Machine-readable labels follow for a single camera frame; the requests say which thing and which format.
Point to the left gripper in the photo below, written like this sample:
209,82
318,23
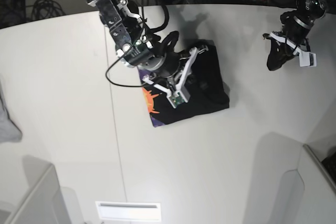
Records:
296,27

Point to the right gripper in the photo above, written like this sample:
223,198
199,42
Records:
173,65

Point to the black T-shirt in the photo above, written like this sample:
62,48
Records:
205,85

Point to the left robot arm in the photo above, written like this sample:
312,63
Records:
315,9

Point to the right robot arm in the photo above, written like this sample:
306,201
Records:
138,45

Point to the black keyboard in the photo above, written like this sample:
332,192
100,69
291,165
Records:
329,163

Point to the grey cloth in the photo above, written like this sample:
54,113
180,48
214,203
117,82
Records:
9,131

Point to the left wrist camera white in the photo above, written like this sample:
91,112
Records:
291,50

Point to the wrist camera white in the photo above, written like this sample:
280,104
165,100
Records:
291,50
179,93

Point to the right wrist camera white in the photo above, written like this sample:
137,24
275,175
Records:
179,93

